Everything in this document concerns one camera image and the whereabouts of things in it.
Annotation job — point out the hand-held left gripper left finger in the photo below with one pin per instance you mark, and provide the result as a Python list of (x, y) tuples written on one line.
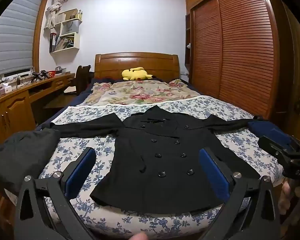
[(80, 172)]

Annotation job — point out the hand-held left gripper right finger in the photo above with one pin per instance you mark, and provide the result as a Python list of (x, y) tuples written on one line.
[(215, 175)]

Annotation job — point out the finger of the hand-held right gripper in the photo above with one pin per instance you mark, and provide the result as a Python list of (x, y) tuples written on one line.
[(272, 146), (277, 136)]

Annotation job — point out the black double-breasted coat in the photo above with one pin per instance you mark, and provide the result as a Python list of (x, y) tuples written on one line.
[(160, 165)]

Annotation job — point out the person's right hand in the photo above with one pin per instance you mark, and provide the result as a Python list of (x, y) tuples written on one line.
[(286, 195)]

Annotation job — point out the person's left hand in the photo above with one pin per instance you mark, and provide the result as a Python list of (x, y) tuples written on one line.
[(139, 236)]

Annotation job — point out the blue floral bed sheet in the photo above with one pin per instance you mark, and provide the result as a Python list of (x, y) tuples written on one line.
[(72, 142)]

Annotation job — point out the dark grey folded garment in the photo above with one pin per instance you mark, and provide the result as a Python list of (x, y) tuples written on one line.
[(22, 152)]

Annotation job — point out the wooden desk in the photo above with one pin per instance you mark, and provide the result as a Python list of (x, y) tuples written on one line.
[(15, 107)]

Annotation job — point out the dark chair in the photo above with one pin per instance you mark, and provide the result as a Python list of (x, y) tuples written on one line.
[(81, 77)]

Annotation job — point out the pink floral quilt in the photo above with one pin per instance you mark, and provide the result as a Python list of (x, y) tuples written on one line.
[(140, 92)]

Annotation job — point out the wooden louvred wardrobe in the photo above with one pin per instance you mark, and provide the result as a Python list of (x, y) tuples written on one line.
[(240, 42)]

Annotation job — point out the red basket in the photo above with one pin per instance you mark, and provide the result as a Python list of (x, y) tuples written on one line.
[(51, 74)]

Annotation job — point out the silver pot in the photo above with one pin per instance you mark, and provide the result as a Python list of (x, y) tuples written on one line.
[(58, 70)]

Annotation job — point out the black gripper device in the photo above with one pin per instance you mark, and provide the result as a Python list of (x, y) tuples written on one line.
[(40, 75)]

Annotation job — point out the small white box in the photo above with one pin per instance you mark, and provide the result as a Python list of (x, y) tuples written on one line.
[(5, 90)]

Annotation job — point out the yellow plush toy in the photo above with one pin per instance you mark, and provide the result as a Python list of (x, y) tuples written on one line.
[(135, 74)]

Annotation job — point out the white figurine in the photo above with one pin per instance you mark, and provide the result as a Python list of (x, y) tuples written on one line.
[(189, 45)]

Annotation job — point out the wooden headboard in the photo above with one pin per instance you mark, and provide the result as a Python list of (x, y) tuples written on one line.
[(140, 60)]

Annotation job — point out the row of books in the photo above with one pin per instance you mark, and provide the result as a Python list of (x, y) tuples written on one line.
[(65, 43)]

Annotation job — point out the grey paper bag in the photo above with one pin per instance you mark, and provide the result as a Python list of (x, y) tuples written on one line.
[(70, 27)]

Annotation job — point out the grey window blind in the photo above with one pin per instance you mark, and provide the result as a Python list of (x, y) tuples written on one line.
[(12, 35)]

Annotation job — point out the tied beige curtain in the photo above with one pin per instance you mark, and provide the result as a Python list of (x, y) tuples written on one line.
[(51, 12)]

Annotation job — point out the white wall shelf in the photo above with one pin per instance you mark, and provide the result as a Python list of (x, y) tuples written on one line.
[(77, 42)]

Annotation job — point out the wooden window frame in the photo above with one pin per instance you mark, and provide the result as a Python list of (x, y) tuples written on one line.
[(40, 30)]

